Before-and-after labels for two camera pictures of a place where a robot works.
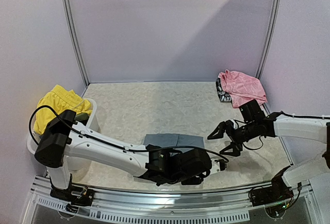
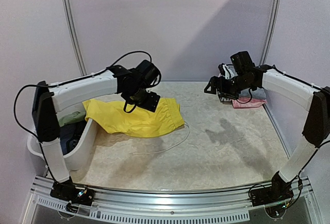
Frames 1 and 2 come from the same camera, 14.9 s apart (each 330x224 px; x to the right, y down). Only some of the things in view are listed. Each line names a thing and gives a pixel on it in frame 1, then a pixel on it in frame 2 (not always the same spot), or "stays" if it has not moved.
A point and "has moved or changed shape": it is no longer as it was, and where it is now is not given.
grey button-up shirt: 174,139 → 259,93
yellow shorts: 60,99 has moved or changed shape
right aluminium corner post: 270,29 stays
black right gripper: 232,133 → 219,87
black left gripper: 196,183 → 151,104
